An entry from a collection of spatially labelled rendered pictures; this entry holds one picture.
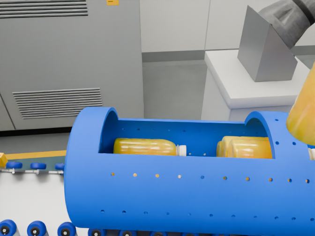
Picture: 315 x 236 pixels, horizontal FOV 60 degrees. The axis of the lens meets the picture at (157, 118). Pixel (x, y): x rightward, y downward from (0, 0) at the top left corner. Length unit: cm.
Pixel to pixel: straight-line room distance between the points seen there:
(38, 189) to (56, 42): 131
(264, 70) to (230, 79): 10
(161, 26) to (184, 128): 261
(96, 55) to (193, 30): 164
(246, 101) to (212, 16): 260
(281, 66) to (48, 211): 80
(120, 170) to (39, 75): 171
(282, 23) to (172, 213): 60
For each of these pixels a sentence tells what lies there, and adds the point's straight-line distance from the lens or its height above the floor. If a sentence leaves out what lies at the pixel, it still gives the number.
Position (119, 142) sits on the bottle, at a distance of 74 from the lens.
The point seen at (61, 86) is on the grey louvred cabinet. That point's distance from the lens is 219.
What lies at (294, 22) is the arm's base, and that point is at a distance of 90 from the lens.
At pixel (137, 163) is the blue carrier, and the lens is 53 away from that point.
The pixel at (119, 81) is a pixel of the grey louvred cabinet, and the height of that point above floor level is 51.
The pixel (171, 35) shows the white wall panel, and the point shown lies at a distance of 336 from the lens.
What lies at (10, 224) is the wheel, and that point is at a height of 98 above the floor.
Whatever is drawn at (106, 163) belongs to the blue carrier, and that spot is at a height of 120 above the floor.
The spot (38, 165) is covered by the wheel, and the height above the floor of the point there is 98.
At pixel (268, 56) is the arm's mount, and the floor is 124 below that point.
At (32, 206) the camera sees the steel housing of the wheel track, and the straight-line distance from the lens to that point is 87.
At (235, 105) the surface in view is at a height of 112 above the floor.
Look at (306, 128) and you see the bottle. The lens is 43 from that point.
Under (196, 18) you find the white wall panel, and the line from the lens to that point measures 334.
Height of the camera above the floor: 160
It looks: 39 degrees down
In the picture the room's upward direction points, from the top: straight up
